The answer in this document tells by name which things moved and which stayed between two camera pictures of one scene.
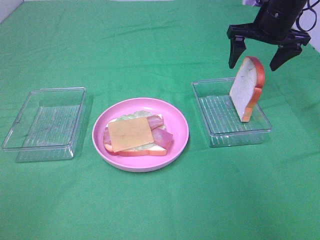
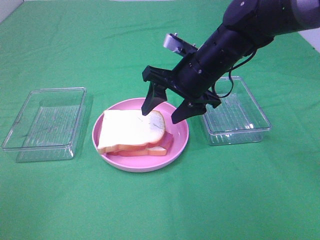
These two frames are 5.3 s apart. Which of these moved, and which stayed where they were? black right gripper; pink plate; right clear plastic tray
Moved: black right gripper
Stayed: pink plate; right clear plastic tray
